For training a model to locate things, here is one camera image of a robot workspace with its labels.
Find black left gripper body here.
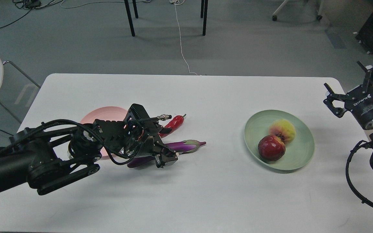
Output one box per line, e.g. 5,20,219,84
93,104,161,159

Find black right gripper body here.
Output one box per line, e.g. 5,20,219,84
345,86,373,130

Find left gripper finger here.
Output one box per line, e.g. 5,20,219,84
151,115,174,137
150,136,179,168

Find red chili pepper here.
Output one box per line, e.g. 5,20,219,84
159,114,187,138

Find purple eggplant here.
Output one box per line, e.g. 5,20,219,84
127,139,206,168

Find yellow pink peach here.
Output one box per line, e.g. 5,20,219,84
268,118,297,144

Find red pomegranate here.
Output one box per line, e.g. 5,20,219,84
258,135,286,161

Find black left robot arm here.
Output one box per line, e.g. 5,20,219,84
0,104,179,195

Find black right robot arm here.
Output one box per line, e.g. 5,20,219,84
323,61,373,208

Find pink plate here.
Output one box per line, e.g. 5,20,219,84
68,106,132,161

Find green plate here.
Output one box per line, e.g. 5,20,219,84
244,110,315,172

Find office chair base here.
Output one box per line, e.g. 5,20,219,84
271,0,326,22

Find black table legs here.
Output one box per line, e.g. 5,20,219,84
123,0,208,37

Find white floor cable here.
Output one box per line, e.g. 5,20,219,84
170,0,203,76

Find black floor cables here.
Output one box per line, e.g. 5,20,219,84
0,0,64,34

